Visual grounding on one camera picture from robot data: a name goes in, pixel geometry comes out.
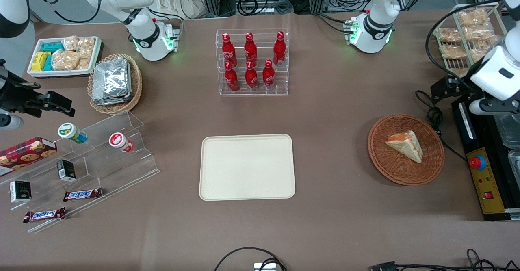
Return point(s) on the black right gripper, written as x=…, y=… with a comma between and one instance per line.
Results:
x=15, y=95

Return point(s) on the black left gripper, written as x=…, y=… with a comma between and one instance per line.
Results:
x=458, y=86

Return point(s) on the triangular sandwich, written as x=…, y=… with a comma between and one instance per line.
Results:
x=408, y=146

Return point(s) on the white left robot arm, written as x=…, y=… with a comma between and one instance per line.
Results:
x=378, y=3

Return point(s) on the white rectangular snack tray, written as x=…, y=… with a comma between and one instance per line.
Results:
x=61, y=73

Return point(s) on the oval light wicker basket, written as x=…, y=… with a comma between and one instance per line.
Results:
x=136, y=84

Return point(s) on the round brown wicker basket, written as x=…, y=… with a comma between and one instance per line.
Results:
x=390, y=165

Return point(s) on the beige plastic tray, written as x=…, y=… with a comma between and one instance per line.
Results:
x=247, y=167

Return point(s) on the bagged rice cracker pack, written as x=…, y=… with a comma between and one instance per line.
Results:
x=460, y=71
x=479, y=33
x=478, y=54
x=449, y=35
x=472, y=18
x=453, y=52

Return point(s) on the green lid cup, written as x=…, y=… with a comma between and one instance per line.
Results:
x=70, y=131

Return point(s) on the teal snack pack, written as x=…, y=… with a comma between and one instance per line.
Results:
x=52, y=46
x=48, y=63

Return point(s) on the clear rice cracker pack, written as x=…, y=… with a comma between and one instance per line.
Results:
x=71, y=42
x=84, y=62
x=65, y=60
x=86, y=44

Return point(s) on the yellow snack pack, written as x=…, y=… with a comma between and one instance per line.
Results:
x=39, y=61

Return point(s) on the silver foil pack stack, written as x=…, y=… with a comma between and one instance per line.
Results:
x=110, y=82

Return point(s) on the red cookie box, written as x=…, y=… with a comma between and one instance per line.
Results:
x=24, y=153

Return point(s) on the red lid cup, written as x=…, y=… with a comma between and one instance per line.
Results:
x=118, y=141

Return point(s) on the clear plastic container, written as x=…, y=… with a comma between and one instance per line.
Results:
x=515, y=163
x=508, y=131

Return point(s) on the red emergency stop button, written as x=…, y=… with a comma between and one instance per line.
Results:
x=477, y=162

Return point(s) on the clear acrylic stepped shelf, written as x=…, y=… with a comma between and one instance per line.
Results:
x=109, y=169

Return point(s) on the brown snickers bar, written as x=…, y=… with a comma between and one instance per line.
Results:
x=82, y=194
x=44, y=215

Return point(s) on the small black white box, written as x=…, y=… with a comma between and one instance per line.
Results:
x=20, y=191

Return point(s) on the black yellow control box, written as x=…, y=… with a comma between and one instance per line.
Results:
x=489, y=181

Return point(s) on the beige cloth bag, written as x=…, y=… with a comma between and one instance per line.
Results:
x=174, y=1

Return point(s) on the red cola bottle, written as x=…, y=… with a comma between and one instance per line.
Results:
x=251, y=78
x=229, y=51
x=279, y=49
x=250, y=49
x=231, y=79
x=268, y=76

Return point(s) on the clear acrylic bottle rack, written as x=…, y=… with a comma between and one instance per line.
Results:
x=260, y=92

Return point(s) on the small silver device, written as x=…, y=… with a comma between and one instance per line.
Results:
x=265, y=267

